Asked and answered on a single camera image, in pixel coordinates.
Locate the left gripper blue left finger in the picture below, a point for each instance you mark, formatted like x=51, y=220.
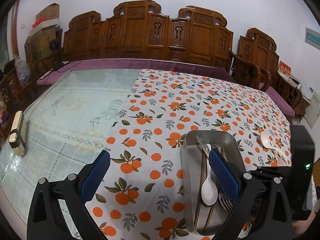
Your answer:
x=78, y=189

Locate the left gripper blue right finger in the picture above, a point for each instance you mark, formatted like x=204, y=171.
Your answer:
x=239, y=187

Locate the steel fork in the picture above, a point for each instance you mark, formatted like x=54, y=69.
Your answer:
x=223, y=200

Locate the white plastic spoon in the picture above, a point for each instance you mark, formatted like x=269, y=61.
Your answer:
x=209, y=192

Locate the white ceramic soup spoon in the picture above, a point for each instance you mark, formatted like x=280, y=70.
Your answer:
x=267, y=144

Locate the dark wooden chopstick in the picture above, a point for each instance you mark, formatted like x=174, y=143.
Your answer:
x=199, y=201
x=211, y=209

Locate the person's right hand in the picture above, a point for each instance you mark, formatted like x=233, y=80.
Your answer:
x=307, y=229

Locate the purple armchair cushion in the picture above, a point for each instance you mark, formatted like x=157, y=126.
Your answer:
x=285, y=108

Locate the orange print tablecloth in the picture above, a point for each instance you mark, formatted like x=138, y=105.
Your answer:
x=200, y=158

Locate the wooden side table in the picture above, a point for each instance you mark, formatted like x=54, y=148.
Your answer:
x=293, y=97

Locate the small wooden block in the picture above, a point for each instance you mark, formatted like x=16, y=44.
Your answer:
x=17, y=135

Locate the red gift box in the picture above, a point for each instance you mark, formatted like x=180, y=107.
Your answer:
x=284, y=68

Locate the wooden chair at left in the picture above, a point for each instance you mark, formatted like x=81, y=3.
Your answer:
x=13, y=93

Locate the purple bench cushion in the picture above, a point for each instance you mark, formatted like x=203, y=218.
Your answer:
x=188, y=68

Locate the carved wooden armchair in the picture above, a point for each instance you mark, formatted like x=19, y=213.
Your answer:
x=260, y=49

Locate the clear plastic bag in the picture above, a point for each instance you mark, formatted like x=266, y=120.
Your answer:
x=23, y=70

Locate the large cardboard box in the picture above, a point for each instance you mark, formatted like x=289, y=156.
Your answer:
x=37, y=45

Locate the carved wooden sofa bench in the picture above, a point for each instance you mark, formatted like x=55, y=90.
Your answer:
x=139, y=30

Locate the top cardboard box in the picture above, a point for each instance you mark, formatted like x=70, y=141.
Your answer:
x=50, y=12

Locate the white wall panel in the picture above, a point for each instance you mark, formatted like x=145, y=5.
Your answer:
x=312, y=112

